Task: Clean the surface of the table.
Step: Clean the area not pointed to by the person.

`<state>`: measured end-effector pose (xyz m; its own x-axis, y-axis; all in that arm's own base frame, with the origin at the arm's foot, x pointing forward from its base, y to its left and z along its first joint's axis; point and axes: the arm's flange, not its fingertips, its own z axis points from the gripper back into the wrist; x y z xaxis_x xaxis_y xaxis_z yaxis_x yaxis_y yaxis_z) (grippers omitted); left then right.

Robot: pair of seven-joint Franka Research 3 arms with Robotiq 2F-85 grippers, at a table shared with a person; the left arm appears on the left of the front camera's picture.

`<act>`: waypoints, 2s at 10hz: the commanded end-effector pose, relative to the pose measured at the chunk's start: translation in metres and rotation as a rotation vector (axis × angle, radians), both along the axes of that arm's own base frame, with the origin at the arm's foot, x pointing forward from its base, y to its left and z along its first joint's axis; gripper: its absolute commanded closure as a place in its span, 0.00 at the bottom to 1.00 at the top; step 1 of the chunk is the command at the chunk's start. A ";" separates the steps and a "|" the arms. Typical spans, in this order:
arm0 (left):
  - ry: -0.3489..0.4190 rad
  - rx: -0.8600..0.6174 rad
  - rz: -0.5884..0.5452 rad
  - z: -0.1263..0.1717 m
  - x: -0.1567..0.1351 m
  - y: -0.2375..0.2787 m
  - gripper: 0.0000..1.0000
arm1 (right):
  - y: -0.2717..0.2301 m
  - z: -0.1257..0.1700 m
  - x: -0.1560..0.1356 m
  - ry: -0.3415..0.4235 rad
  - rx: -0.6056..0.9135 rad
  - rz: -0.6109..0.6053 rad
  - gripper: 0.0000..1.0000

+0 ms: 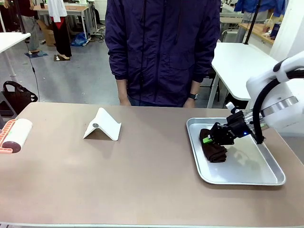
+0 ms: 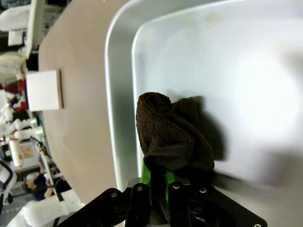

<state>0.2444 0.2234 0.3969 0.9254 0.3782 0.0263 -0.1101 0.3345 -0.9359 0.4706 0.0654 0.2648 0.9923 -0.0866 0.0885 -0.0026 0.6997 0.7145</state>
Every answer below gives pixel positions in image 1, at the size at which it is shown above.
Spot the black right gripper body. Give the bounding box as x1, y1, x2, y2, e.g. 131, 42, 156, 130
226, 110, 250, 139

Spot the dark brown cloth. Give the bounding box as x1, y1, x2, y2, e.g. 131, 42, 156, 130
199, 128, 229, 164

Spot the pink white lint roller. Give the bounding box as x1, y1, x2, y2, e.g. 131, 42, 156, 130
0, 118, 33, 154

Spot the person's right forearm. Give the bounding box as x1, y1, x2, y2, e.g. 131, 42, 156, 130
116, 79, 129, 92

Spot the person's left forearm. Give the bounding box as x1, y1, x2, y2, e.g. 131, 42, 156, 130
190, 80, 202, 95

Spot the person's left hand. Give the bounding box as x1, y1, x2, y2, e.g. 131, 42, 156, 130
184, 98, 198, 108

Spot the person's right hand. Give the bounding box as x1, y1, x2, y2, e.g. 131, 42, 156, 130
118, 90, 132, 106

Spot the silver metal tray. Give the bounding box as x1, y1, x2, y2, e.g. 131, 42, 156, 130
186, 116, 286, 186

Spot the white table with metal legs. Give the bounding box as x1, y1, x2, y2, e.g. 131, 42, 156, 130
206, 42, 279, 109

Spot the wooden counter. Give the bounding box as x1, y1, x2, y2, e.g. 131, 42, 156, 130
238, 22, 276, 54

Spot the person in purple jacket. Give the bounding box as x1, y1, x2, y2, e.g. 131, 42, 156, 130
104, 0, 221, 107

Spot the dark blue can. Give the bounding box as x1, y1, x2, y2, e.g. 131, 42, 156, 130
269, 21, 282, 40

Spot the plastic drink cup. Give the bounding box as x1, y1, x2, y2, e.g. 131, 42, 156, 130
262, 13, 274, 37

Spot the black pole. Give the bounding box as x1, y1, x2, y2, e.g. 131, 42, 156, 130
244, 0, 260, 46

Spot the white folded roller stand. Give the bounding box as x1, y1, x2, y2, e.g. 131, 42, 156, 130
82, 107, 122, 142

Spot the hanging blue garment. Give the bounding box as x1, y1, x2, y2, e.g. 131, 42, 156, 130
233, 0, 287, 18

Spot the blue plastic bag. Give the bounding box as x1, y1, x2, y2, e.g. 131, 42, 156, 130
71, 32, 89, 47

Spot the figure in black trousers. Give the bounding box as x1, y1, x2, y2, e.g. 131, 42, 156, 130
48, 0, 73, 60

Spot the cardboard box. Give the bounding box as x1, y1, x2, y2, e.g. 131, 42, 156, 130
37, 19, 57, 47

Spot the blue floor mat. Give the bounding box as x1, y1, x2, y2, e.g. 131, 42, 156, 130
24, 50, 49, 58

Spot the black bag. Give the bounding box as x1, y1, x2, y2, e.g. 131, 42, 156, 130
2, 80, 38, 114

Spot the person in grey trousers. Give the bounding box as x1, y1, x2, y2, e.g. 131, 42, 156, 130
16, 0, 41, 54

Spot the white table with white leg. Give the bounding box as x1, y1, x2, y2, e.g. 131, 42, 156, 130
0, 32, 32, 77

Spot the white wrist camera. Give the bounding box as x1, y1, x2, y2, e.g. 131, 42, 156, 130
225, 102, 241, 114

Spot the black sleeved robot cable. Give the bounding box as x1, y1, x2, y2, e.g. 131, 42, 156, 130
252, 69, 304, 145

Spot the wooden desk with grey frame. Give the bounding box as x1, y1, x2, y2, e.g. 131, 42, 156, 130
33, 2, 98, 38

